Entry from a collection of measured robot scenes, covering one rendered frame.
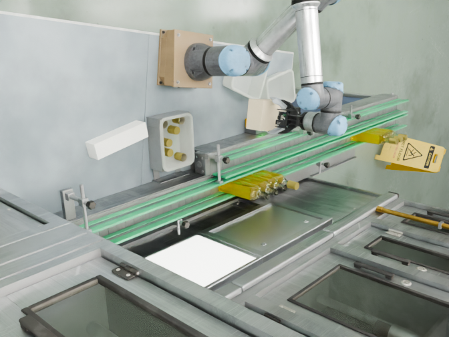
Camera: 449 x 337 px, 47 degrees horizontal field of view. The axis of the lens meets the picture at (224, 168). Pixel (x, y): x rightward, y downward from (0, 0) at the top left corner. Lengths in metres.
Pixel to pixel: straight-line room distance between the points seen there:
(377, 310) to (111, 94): 1.20
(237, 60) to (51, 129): 0.72
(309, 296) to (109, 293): 0.85
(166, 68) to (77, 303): 1.23
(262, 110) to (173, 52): 0.42
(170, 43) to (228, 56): 0.25
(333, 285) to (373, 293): 0.13
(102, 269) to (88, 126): 0.88
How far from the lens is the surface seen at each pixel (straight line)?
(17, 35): 1.81
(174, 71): 2.04
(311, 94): 1.74
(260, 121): 2.03
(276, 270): 1.84
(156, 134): 2.07
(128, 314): 1.01
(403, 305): 1.77
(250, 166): 2.30
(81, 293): 1.10
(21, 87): 1.82
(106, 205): 1.95
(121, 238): 1.89
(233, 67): 1.96
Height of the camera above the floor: 2.39
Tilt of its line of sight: 42 degrees down
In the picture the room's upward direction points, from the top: 104 degrees clockwise
